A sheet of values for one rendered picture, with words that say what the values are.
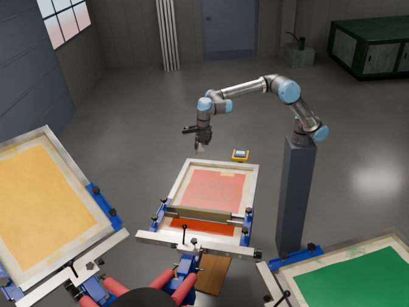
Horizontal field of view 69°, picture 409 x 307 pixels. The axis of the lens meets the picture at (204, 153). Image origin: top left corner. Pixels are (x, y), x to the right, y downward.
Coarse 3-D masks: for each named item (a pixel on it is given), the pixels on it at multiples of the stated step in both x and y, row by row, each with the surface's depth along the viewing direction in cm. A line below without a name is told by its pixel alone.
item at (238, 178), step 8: (224, 176) 227; (240, 176) 226; (240, 184) 218; (240, 192) 211; (232, 200) 205; (240, 200) 204; (208, 208) 200; (216, 208) 199; (224, 208) 199; (232, 208) 198; (208, 224) 189; (216, 224) 188; (224, 224) 188; (208, 232) 183; (216, 232) 183; (224, 232) 182; (232, 232) 182
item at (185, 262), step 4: (184, 256) 160; (188, 256) 160; (192, 256) 159; (184, 260) 158; (188, 260) 158; (192, 260) 159; (180, 264) 156; (184, 264) 156; (188, 264) 156; (192, 264) 160; (180, 268) 154; (184, 268) 154; (188, 268) 154; (180, 272) 152; (184, 272) 152; (188, 272) 153
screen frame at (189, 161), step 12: (228, 168) 234; (240, 168) 232; (252, 168) 229; (180, 180) 221; (252, 180) 215; (252, 192) 205; (252, 204) 196; (204, 240) 174; (216, 240) 174; (228, 240) 173
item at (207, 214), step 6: (180, 210) 188; (186, 210) 187; (192, 210) 186; (198, 210) 185; (204, 210) 184; (210, 210) 184; (216, 210) 184; (192, 216) 189; (198, 216) 187; (204, 216) 186; (210, 216) 185; (216, 216) 183; (222, 216) 182; (228, 216) 181
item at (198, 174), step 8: (192, 176) 229; (200, 176) 229; (208, 176) 228; (216, 176) 227; (192, 184) 222; (184, 192) 215; (184, 200) 208; (192, 200) 207; (200, 200) 207; (208, 200) 206; (176, 224) 190; (192, 224) 189; (200, 224) 189
